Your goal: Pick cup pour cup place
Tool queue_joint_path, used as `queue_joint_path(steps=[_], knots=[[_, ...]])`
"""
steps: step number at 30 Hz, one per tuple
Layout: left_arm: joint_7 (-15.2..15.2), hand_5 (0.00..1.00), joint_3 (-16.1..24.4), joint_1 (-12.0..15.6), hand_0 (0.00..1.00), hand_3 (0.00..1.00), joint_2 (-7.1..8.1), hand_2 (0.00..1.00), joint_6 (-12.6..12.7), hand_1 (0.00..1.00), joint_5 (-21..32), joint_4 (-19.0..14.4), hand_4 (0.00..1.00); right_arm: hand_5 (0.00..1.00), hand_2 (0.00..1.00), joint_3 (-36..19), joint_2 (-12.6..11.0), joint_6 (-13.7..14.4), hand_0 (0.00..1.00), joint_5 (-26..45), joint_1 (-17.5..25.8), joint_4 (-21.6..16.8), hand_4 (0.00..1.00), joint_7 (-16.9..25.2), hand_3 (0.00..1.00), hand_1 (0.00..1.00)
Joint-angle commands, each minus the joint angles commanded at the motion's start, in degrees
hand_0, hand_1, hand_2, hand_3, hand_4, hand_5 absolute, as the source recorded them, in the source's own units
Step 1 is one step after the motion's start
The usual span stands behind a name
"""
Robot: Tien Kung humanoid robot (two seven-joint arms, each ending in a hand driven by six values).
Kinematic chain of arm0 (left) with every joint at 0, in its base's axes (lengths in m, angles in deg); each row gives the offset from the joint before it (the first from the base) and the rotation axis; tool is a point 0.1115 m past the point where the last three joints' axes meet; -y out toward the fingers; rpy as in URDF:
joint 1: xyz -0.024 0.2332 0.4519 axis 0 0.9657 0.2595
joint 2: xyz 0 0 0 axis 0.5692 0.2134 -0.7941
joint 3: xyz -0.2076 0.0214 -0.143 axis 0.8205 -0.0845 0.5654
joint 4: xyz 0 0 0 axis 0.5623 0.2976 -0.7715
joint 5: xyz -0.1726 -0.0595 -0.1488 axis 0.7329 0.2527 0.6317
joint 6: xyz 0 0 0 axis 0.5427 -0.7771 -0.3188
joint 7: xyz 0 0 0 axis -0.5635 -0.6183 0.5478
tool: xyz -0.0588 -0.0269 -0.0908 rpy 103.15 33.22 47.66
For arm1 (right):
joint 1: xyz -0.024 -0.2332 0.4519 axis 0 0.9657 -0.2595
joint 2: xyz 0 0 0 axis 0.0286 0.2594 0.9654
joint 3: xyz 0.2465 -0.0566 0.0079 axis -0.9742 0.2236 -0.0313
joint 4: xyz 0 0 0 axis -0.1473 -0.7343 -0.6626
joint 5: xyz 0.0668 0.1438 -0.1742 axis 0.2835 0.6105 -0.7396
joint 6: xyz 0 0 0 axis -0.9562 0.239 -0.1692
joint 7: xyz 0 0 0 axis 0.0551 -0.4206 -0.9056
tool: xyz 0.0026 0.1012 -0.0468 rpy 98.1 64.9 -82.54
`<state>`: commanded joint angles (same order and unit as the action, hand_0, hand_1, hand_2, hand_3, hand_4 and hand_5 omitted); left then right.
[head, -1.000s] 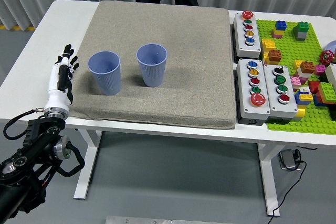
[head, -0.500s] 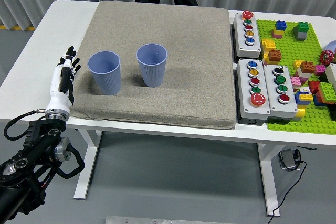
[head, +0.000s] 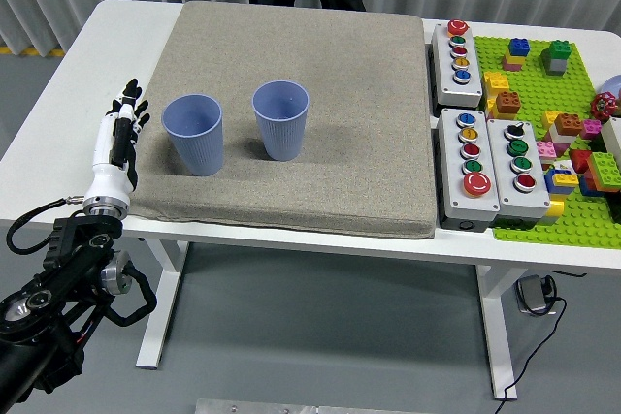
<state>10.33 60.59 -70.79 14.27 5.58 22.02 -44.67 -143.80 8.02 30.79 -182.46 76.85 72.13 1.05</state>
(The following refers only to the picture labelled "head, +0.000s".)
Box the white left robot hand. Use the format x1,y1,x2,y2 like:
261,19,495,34
84,78,150,207

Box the green grey brick stack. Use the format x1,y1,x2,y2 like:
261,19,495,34
541,39,573,77

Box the grey four-button selector box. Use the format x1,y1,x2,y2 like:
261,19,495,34
485,117,552,230

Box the wide grey five-button box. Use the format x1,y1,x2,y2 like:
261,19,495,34
436,107,501,232

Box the green studded baseplate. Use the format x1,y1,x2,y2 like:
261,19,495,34
473,35,621,251

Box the green orange brick stack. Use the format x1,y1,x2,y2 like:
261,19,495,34
579,151,621,197

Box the pink toy brick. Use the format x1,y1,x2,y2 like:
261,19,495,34
579,118,604,141

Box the orange white brick stack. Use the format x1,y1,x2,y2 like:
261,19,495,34
540,111,584,146

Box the blue ribbed plastic cup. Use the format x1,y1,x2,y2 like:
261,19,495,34
161,93,224,177
251,80,311,162

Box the slim grey five-button box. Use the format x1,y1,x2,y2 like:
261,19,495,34
430,19,484,110

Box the yellow toy brick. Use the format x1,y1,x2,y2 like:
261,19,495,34
482,71,510,119

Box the red valve handwheel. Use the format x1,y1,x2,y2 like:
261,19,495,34
590,92,618,121

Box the orange toy brick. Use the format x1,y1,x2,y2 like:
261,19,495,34
494,91,523,119

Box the yellow grey brick stack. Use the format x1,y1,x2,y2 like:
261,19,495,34
545,198,566,227

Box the grey power adapter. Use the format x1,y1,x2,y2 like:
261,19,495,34
514,275,557,316

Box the grey-brown fabric mat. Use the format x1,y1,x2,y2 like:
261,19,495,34
121,0,437,239

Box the lavender bowl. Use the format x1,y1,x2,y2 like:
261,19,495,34
599,74,621,105

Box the black power cable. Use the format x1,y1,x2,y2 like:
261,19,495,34
499,282,569,403

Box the white block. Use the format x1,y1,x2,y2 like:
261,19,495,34
600,116,621,169

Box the red toy brick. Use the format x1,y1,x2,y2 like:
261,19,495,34
568,147,593,175

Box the blue yellow pink brick stack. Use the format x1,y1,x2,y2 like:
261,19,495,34
502,38,532,72

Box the white table leg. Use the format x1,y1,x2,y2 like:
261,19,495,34
474,263,518,401
135,238,189,369

